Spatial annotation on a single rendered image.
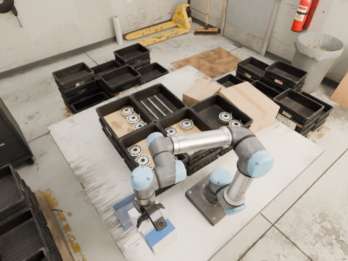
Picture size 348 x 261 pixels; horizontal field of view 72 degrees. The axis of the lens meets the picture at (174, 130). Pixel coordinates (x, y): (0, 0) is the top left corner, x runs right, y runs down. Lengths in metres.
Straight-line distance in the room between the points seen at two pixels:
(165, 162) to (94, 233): 1.62
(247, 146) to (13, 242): 1.74
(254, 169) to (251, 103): 1.09
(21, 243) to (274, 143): 2.00
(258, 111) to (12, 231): 2.03
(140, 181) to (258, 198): 1.07
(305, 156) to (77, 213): 2.01
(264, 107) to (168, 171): 1.33
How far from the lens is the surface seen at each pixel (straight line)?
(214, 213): 1.57
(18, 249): 2.14
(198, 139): 0.98
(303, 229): 2.57
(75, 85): 3.04
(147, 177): 0.82
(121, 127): 1.89
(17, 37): 4.52
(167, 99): 2.10
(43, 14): 4.50
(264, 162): 1.03
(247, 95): 2.12
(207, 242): 1.54
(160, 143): 0.92
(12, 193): 2.26
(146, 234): 1.08
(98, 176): 1.80
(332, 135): 3.48
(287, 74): 3.33
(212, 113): 1.99
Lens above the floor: 2.14
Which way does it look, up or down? 46 degrees down
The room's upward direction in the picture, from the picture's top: straight up
